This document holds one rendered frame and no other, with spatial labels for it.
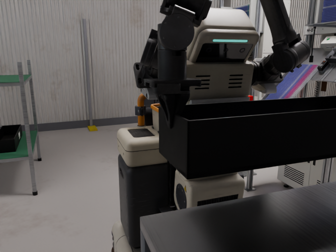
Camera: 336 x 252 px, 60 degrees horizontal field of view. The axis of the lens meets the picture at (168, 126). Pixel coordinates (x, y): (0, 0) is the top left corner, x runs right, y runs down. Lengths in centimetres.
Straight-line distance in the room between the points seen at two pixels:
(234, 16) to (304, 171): 180
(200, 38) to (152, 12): 422
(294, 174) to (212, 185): 168
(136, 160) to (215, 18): 64
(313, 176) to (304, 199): 171
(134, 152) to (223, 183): 39
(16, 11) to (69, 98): 139
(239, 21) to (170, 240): 68
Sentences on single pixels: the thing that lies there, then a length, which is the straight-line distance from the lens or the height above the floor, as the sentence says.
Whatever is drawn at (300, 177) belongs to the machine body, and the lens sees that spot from 263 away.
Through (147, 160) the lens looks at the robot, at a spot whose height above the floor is 72.
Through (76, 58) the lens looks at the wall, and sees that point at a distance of 479.
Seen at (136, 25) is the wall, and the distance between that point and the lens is 499.
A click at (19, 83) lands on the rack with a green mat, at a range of 252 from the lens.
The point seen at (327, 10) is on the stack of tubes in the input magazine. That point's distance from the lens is 262.
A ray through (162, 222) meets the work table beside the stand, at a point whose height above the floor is 80.
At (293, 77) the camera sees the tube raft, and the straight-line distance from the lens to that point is 251.
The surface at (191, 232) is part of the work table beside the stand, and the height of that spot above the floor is 80.
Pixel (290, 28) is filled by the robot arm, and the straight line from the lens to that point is 104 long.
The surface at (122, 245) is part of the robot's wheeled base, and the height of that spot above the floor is 27.
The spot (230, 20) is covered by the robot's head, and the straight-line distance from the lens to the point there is 98.
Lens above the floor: 115
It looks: 14 degrees down
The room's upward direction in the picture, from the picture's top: straight up
